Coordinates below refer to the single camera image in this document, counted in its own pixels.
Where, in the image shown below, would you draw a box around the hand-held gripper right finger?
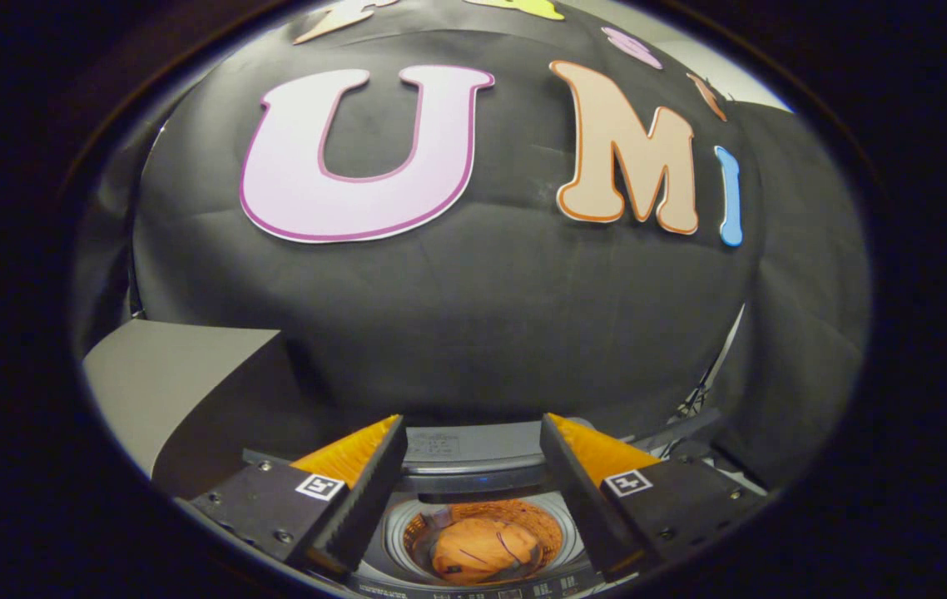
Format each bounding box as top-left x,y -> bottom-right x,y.
540,413 -> 774,583

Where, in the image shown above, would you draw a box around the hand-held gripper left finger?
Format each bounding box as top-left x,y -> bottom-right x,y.
189,414 -> 409,582

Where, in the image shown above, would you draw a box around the orange shirt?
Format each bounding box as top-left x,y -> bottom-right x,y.
427,517 -> 544,584

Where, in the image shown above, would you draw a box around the dark washing machine lid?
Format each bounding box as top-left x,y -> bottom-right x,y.
390,418 -> 584,502

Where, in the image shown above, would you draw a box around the grey washing machine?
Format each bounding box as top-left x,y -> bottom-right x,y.
242,412 -> 728,599

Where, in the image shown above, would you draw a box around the metal tripod stand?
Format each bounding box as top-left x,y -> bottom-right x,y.
672,302 -> 747,427

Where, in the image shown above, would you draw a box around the black backdrop cloth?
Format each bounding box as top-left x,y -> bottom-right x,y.
74,0 -> 872,493

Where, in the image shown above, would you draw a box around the thin backdrop support pole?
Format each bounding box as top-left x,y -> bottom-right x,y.
126,241 -> 148,321

